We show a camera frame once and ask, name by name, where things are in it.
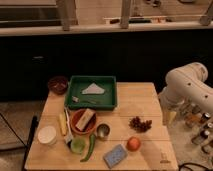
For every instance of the dark red bowl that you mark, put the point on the dark red bowl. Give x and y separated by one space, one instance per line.
58 84

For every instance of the green small cup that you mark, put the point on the green small cup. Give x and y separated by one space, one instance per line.
77 145

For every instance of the green plastic tray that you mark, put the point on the green plastic tray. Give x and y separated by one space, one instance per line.
105 101

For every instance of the grey folded cloth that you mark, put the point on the grey folded cloth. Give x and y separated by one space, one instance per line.
93 89

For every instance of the white handled brush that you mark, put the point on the white handled brush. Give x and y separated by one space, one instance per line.
69 135

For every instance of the small metal cup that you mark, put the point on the small metal cup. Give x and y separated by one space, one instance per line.
103 131

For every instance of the yellow corn cob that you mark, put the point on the yellow corn cob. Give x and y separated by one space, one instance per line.
62 120

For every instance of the beige wooden block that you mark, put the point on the beige wooden block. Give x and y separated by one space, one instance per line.
84 119

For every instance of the green chili pepper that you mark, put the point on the green chili pepper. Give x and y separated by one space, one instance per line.
92 140

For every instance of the dark red grape bunch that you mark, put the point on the dark red grape bunch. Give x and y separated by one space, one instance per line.
140 126

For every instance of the blue sponge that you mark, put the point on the blue sponge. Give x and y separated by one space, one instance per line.
115 156

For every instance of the spice bottles rack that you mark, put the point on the spice bottles rack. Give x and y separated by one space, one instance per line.
200 122

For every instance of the orange round fruit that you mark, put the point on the orange round fruit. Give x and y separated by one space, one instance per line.
133 144

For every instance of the white round container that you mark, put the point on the white round container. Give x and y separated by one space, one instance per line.
47 135

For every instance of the small fork in tray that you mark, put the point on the small fork in tray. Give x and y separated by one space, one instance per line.
78 100

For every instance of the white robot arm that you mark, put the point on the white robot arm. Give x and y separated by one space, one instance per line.
186 83

